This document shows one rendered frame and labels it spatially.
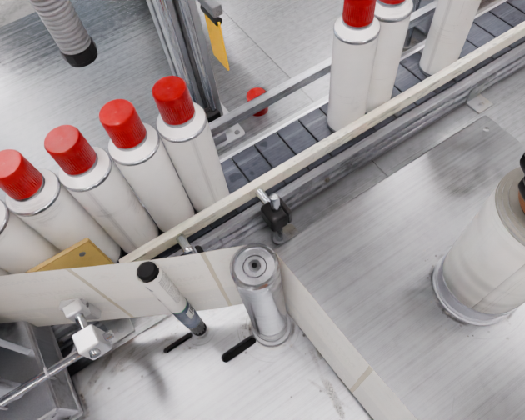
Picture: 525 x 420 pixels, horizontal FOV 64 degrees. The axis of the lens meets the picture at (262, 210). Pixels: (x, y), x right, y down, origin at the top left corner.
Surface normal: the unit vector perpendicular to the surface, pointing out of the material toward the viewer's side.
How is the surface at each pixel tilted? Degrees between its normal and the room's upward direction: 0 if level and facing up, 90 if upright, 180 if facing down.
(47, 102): 0
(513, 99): 0
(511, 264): 88
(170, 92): 2
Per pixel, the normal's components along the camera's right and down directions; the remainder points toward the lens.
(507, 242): -0.86, 0.50
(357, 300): -0.09, -0.48
